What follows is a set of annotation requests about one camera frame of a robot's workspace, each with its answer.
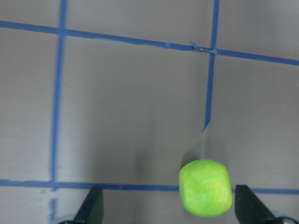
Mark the green apple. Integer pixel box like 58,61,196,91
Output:
178,159,233,217

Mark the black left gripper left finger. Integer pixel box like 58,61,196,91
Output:
72,187,104,224

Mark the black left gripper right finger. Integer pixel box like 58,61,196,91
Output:
235,185,276,224

